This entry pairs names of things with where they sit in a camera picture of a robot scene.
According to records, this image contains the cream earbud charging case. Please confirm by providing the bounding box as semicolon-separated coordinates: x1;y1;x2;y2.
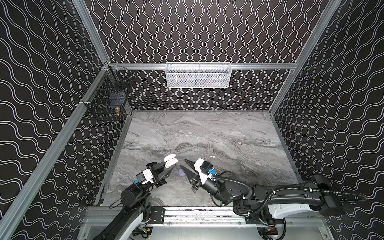
164;154;178;169

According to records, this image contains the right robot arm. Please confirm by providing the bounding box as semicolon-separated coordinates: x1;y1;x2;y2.
180;159;368;225

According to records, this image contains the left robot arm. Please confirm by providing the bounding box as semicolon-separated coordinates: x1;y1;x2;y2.
94;155;178;240

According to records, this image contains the purple round charging case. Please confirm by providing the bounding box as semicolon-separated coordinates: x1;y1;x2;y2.
178;169;185;177

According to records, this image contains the small brass object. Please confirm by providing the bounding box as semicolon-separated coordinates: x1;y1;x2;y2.
115;107;121;117

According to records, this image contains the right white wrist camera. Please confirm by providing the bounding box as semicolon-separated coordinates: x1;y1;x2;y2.
194;158;216;185

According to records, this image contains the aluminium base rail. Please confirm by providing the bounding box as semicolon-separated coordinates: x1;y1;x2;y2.
83;206;325;227

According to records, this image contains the black wire basket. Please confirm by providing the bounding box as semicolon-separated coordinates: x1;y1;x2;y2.
82;62;137;123

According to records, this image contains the white wire mesh basket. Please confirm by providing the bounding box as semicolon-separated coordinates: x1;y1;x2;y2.
165;62;232;89

